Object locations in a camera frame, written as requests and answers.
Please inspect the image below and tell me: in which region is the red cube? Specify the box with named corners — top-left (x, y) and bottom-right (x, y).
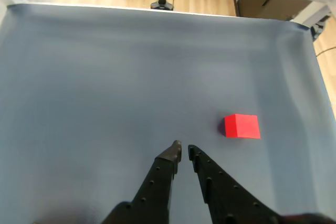
top-left (224, 113), bottom-right (261, 140)

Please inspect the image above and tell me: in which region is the brown cardboard box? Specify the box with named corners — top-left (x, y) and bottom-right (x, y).
top-left (232, 0), bottom-right (313, 22)

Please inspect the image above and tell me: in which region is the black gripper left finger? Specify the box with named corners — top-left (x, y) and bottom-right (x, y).
top-left (101, 140), bottom-right (183, 224)

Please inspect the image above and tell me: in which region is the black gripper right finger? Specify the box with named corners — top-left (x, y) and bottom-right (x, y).
top-left (187, 144), bottom-right (285, 224)

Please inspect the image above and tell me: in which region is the grey table mat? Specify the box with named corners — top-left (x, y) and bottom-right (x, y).
top-left (0, 3), bottom-right (336, 224)

